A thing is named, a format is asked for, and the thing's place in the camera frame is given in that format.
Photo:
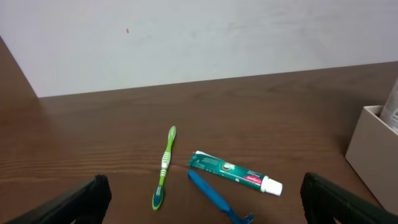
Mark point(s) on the white box with red lining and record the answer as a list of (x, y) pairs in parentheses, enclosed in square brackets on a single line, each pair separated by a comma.
[(372, 153)]

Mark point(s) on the blue disposable razor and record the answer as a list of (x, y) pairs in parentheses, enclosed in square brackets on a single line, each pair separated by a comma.
[(218, 201)]

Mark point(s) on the green white toothbrush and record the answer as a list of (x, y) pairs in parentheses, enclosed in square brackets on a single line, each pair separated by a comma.
[(165, 162)]

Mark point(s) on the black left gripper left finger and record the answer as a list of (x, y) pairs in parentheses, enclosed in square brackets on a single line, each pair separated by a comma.
[(87, 203)]

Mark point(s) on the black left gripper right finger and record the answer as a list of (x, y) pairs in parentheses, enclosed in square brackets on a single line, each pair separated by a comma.
[(325, 202)]

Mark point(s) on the green Colgate toothpaste tube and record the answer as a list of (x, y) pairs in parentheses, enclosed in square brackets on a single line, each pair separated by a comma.
[(247, 177)]

